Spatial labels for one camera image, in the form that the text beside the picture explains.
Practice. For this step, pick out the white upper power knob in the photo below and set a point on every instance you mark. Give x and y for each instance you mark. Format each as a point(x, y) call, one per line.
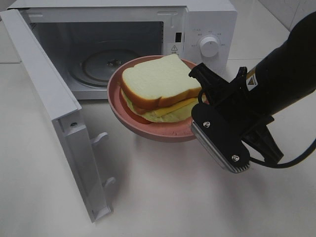
point(209, 46)

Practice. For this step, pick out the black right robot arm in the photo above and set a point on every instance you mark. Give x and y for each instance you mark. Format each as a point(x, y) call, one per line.
point(285, 76)

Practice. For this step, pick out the white microwave door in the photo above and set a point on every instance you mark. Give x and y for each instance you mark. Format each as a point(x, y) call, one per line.
point(64, 112)

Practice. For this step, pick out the toy bread cheese sandwich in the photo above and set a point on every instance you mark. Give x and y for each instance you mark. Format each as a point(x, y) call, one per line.
point(160, 90)

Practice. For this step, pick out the white warning label sticker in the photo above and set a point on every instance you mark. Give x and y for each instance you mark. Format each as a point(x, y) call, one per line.
point(174, 48)

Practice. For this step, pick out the white microwave oven body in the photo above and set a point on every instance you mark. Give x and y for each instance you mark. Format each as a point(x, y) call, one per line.
point(60, 24)

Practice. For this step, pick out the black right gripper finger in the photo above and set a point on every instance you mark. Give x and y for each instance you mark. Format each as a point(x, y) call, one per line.
point(216, 89)

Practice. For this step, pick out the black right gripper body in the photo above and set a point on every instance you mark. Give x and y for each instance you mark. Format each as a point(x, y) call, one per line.
point(244, 117)

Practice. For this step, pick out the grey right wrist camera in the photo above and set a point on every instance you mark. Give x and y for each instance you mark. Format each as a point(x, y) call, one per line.
point(218, 138)

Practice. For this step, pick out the pink speckled plate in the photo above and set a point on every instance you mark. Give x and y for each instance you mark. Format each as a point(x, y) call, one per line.
point(162, 132)

